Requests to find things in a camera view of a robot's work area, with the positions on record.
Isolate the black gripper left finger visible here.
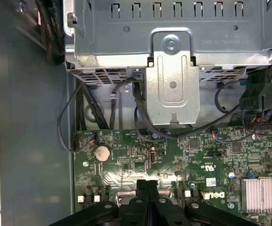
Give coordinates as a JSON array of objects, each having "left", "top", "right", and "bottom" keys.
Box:
[{"left": 48, "top": 179, "right": 149, "bottom": 226}]

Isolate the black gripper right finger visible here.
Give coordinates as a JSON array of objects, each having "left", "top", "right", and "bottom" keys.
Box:
[{"left": 148, "top": 180, "right": 257, "bottom": 226}]

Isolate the metal socket cover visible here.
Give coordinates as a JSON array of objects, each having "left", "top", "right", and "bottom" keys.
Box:
[{"left": 114, "top": 189, "right": 175, "bottom": 209}]

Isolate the green motherboard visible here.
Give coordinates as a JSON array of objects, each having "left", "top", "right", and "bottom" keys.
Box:
[{"left": 72, "top": 128, "right": 272, "bottom": 226}]

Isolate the round coin battery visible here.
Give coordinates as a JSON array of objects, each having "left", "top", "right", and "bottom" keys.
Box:
[{"left": 94, "top": 145, "right": 111, "bottom": 162}]

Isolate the silver finned heatsink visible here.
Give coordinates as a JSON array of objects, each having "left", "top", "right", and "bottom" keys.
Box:
[{"left": 240, "top": 178, "right": 272, "bottom": 214}]

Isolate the black open PC case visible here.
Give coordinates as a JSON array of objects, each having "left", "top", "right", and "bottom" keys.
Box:
[{"left": 0, "top": 0, "right": 272, "bottom": 226}]

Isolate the silver metal drive cage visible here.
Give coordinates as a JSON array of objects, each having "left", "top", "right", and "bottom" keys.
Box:
[{"left": 64, "top": 0, "right": 272, "bottom": 126}]

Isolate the thick black cable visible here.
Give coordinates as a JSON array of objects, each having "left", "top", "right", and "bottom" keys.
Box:
[{"left": 108, "top": 77, "right": 143, "bottom": 126}]

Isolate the thin black cable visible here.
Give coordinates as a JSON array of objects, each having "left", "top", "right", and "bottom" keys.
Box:
[{"left": 56, "top": 79, "right": 96, "bottom": 153}]

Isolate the black cable bundle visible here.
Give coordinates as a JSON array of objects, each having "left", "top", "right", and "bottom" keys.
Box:
[{"left": 35, "top": 0, "right": 65, "bottom": 64}]

